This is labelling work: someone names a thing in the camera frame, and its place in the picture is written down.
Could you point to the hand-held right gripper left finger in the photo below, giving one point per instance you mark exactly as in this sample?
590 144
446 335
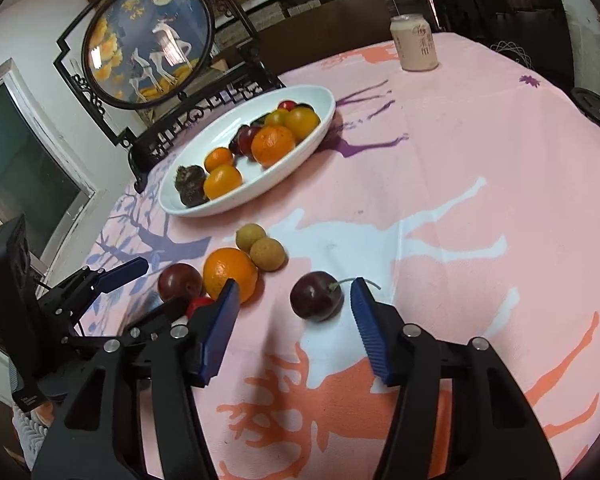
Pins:
217 335

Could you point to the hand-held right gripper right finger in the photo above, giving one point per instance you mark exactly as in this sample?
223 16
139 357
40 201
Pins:
372 335

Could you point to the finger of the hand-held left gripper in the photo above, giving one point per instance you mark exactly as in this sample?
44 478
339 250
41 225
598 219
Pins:
160 317
122 275

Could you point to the red cherry tomato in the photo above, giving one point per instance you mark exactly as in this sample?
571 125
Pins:
287 105
200 304

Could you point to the large dark purple plum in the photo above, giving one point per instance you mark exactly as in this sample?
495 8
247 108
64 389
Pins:
179 281

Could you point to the large orange mandarin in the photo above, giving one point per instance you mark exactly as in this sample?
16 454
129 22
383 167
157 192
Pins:
273 146
227 270

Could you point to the dark purple plum with stem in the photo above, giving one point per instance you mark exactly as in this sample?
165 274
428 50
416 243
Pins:
316 295

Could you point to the dark brown water chestnut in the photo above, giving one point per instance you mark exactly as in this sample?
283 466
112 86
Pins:
187 177
192 197

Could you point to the orange-yellow fruit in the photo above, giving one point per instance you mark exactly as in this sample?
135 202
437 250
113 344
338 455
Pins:
222 182

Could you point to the small orange mandarin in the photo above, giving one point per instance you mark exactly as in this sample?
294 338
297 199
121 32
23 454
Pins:
219 158

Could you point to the white oval plate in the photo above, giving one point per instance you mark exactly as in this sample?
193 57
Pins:
265 180

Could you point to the small yellow fruit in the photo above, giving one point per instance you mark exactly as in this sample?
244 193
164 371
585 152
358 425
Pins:
276 117

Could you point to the large yellow fruit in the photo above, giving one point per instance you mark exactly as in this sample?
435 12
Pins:
302 122

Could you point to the tan longan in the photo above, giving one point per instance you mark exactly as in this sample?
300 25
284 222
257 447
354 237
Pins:
251 236
268 254

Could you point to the window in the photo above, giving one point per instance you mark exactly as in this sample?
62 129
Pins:
25 160

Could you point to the pink printed tablecloth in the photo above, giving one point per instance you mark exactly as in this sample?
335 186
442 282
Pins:
430 185

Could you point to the round deer painting table screen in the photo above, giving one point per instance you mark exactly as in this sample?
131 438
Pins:
145 40

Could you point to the pale pink drink can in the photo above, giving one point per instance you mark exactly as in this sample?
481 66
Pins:
415 42

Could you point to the brown cardboard box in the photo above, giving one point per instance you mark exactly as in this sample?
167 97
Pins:
330 30

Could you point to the black weight plate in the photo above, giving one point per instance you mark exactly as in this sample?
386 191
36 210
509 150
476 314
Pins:
597 110

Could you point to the black chair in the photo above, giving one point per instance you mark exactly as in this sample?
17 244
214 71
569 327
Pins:
490 15

